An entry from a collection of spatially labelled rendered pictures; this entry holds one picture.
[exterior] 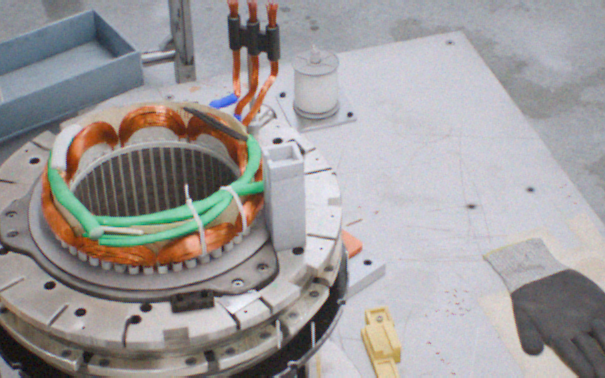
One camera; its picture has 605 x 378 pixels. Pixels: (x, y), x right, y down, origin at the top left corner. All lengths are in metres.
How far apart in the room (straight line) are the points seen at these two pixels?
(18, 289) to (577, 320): 0.65
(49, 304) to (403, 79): 0.88
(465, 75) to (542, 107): 1.29
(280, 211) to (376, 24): 2.35
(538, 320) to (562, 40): 1.96
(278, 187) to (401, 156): 0.66
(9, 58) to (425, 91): 0.62
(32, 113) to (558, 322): 0.61
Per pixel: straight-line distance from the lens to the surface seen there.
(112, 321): 1.06
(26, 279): 1.11
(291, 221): 1.09
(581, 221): 1.63
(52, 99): 1.39
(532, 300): 1.50
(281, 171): 1.05
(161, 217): 1.06
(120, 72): 1.41
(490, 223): 1.62
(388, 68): 1.87
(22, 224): 1.16
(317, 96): 1.75
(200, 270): 1.08
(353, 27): 3.39
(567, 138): 3.06
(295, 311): 1.11
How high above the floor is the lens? 1.84
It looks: 40 degrees down
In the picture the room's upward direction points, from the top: 1 degrees counter-clockwise
